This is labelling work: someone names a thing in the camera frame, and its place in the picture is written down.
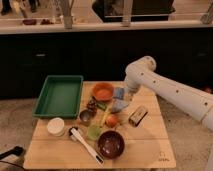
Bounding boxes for blue sponge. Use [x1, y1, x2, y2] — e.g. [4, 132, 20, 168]
[113, 87, 124, 99]

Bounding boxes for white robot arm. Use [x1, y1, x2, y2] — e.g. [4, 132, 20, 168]
[124, 56, 213, 131]

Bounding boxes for orange red bowl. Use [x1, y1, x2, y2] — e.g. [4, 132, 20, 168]
[92, 82, 114, 101]

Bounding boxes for dark maroon bowl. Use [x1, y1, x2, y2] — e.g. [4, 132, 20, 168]
[97, 131, 125, 159]

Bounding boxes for grey triangular cloth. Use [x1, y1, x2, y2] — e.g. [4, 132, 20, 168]
[111, 99, 129, 113]

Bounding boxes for brown wooden block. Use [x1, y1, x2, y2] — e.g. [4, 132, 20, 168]
[128, 106, 148, 127]

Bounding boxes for green vegetable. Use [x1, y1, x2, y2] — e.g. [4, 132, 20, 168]
[97, 102, 107, 111]

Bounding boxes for red apple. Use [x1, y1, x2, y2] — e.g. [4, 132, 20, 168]
[105, 114, 119, 128]

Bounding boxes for yellow banana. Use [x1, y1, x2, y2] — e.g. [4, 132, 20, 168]
[100, 108, 111, 127]

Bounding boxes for wooden folding table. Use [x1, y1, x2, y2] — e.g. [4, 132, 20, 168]
[24, 87, 176, 170]

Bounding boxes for purple grape bunch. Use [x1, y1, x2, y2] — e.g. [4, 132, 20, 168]
[87, 98, 97, 115]

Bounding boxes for small metal cup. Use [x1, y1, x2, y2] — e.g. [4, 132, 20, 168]
[79, 110, 92, 126]

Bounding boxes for light green cup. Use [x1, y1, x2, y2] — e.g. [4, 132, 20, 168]
[87, 125, 101, 141]

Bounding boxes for green plastic tray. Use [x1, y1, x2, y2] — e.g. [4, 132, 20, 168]
[33, 75, 83, 119]

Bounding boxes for white round container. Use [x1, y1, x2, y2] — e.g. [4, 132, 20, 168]
[47, 117, 65, 136]

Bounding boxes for black object on floor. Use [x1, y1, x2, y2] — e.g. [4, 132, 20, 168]
[0, 146, 25, 160]

